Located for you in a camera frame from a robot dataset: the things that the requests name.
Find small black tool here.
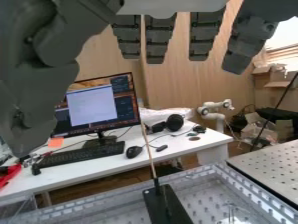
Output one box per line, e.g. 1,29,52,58
29,163,44,177

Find white desk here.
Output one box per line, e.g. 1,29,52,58
0,109,234,208

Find thin stick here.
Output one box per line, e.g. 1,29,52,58
138,14,164,201

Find black headphones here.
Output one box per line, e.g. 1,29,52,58
150,113,186,134

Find black computer mouse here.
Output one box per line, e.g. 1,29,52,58
125,145,145,160

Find orange sticky note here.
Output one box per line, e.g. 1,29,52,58
47,137,65,149

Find computer monitor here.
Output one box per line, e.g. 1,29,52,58
51,71,142,150

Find cardboard box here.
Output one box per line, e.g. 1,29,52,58
251,64,298,108

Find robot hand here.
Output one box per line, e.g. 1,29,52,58
0,0,298,158

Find small white jointed device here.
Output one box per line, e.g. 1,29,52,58
196,98,237,134

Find black plate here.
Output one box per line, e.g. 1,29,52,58
142,184,194,224

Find black keyboard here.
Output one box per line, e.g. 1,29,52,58
32,140,126,169

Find clear box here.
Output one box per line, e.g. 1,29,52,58
0,161,298,224

